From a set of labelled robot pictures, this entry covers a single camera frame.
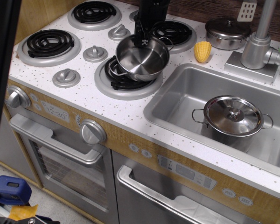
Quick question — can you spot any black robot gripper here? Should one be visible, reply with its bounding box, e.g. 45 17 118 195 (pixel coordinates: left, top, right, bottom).
133 0 170 48

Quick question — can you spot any small steel pan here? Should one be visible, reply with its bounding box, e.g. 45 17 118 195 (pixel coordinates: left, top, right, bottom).
109 35 174 82

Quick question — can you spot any back right stove burner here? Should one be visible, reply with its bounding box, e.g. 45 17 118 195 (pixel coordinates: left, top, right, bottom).
152 20 197 54

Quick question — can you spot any stove burner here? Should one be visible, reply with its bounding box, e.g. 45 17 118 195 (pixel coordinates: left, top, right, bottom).
152 20 197 54
67 1 122 31
94 56 163 100
17 29 81 67

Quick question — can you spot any front right stove burner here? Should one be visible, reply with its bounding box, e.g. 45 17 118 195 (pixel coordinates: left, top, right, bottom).
94 56 163 100

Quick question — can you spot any back left stove burner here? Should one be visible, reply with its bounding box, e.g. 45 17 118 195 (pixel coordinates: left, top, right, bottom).
67 1 122 31

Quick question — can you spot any front left stove burner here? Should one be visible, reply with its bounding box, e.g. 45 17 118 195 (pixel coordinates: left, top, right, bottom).
17 29 81 67

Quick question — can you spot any grey stovetop knob upper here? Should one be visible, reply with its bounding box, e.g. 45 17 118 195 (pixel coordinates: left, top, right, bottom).
108 24 131 41

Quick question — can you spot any grey stovetop knob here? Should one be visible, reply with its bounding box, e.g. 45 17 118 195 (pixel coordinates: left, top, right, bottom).
52 69 81 88
129 10 138 22
83 45 108 63
108 24 131 41

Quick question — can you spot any grey stovetop knob back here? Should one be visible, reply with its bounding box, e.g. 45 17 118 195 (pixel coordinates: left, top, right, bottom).
129 10 138 22

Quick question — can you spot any grey stovetop knob middle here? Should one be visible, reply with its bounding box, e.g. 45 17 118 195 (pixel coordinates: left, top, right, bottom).
83 45 108 63

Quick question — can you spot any grey toy sink basin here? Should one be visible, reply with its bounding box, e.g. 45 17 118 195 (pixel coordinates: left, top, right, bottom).
144 64 280 176

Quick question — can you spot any yellow toy corn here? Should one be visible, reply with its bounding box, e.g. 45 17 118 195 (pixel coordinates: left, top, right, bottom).
194 41 212 63

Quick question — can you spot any grey stovetop knob front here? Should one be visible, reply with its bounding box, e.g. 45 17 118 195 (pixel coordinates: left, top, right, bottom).
52 69 81 88

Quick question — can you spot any lidded steel pot on counter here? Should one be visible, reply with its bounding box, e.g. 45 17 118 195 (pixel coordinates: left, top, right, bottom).
205 17 251 50

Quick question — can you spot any right oven dial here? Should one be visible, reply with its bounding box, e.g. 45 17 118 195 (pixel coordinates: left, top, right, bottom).
80 119 107 145

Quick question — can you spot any oven dial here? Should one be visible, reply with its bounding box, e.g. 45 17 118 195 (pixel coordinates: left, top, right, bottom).
7 85 31 108
80 119 107 145

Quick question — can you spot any white slotted spatula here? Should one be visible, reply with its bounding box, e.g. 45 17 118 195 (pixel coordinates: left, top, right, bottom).
237 0 257 22

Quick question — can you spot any grey toy faucet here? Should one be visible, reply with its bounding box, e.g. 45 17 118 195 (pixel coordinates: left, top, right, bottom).
224 0 280 84

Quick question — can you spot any lidded steel pot in sink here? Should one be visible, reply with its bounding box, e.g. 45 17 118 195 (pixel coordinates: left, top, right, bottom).
192 95 274 153

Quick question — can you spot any left oven dial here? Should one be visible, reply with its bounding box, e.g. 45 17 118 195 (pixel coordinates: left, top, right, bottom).
7 85 31 108

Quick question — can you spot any blue clamp tool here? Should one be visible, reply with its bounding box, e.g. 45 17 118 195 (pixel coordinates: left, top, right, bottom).
0 175 32 205

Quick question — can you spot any dark post at left edge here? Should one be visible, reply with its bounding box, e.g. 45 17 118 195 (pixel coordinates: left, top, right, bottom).
0 0 21 120

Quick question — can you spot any oven door with handle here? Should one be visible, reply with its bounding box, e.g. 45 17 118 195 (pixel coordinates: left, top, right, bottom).
6 98 119 224

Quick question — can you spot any dishwasher door with handle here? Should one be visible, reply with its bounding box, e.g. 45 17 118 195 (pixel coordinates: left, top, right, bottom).
112 152 267 224

